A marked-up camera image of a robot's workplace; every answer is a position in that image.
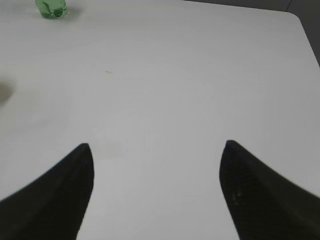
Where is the yellow paper cup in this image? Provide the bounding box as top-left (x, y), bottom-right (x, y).
top-left (0, 80), bottom-right (16, 107)

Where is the green plastic soda bottle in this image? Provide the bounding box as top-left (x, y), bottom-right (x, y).
top-left (35, 0), bottom-right (68, 19)

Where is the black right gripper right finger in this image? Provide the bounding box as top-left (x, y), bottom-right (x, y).
top-left (219, 140), bottom-right (320, 240)

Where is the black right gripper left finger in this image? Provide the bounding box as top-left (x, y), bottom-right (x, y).
top-left (0, 143), bottom-right (95, 240)

